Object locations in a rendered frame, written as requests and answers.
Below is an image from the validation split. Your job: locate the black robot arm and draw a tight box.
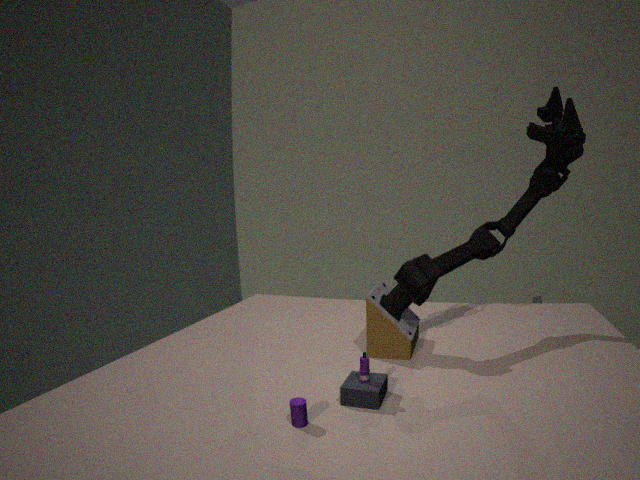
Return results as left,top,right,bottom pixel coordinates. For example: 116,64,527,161
380,122,584,321

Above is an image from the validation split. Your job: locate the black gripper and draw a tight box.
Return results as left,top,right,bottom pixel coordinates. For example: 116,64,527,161
537,87,586,156

